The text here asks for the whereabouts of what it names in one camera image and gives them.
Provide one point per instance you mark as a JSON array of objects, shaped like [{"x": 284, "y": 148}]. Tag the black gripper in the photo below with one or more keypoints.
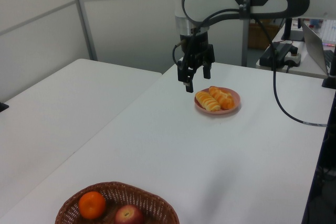
[{"x": 198, "y": 48}]

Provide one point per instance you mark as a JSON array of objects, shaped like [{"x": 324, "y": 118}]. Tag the striped toy bread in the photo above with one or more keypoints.
[{"x": 207, "y": 100}]

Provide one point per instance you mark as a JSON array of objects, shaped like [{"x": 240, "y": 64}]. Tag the braided toy bread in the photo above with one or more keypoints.
[{"x": 224, "y": 99}]

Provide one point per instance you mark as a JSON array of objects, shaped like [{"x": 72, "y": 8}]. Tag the red toy apple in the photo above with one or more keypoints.
[{"x": 128, "y": 216}]

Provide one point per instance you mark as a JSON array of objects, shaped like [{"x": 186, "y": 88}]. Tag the toy orange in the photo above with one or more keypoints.
[{"x": 92, "y": 205}]

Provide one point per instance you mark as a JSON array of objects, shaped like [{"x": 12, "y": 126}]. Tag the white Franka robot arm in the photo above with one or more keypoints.
[{"x": 210, "y": 1}]

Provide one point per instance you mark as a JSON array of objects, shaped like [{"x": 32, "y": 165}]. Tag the pink plate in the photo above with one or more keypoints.
[{"x": 236, "y": 99}]

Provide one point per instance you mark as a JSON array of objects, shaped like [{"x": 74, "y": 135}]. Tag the brown woven basket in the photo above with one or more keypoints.
[{"x": 147, "y": 203}]

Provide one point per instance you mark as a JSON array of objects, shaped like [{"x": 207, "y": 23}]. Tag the brown cardboard box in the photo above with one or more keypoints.
[{"x": 258, "y": 36}]

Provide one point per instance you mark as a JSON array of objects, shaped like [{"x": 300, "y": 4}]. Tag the black control box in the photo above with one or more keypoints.
[{"x": 278, "y": 52}]

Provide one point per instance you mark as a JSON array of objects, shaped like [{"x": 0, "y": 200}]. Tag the emergency stop button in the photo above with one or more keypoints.
[{"x": 294, "y": 57}]

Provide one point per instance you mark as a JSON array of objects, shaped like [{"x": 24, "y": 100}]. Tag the black monitor stand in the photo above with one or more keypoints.
[{"x": 287, "y": 28}]

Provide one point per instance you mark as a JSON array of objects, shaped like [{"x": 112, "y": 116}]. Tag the silver laptop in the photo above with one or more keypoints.
[{"x": 315, "y": 43}]

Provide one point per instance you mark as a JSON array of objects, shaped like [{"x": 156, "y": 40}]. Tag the black stand pole with clamp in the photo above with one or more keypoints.
[{"x": 332, "y": 72}]

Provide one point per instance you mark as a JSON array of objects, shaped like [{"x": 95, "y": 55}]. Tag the grey partition post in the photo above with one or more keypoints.
[
  {"x": 245, "y": 51},
  {"x": 84, "y": 19}
]

